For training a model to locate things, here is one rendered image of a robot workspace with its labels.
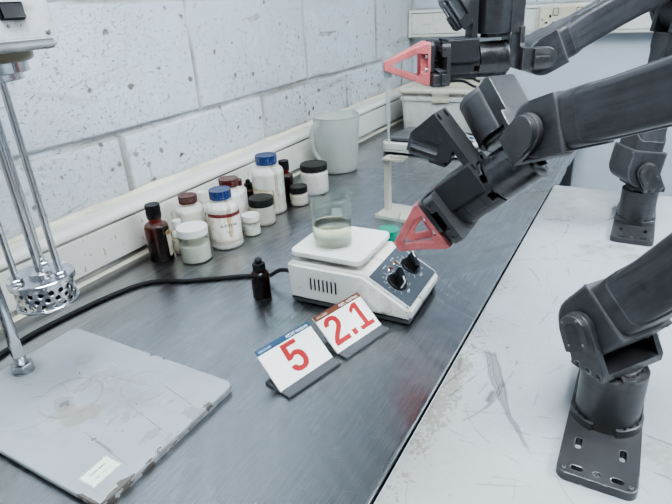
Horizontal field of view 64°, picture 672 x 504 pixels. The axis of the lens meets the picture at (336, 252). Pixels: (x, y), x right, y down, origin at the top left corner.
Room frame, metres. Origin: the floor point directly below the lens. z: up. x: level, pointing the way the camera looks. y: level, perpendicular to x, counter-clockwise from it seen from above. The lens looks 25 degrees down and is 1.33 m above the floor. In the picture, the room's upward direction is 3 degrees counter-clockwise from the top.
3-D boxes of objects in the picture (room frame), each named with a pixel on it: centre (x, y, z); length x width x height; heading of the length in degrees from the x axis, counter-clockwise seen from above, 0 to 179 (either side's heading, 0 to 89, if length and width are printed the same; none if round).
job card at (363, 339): (0.63, -0.02, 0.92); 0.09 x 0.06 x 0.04; 135
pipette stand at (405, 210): (1.08, -0.14, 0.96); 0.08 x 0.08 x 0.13; 57
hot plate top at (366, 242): (0.77, -0.01, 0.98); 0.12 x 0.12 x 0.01; 61
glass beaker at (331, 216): (0.75, 0.00, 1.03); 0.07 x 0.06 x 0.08; 24
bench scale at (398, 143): (1.62, -0.31, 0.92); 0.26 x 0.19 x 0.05; 58
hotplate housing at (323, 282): (0.75, -0.03, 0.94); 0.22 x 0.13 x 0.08; 62
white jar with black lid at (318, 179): (1.27, 0.04, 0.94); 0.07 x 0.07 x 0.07
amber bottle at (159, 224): (0.93, 0.33, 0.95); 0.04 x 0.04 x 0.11
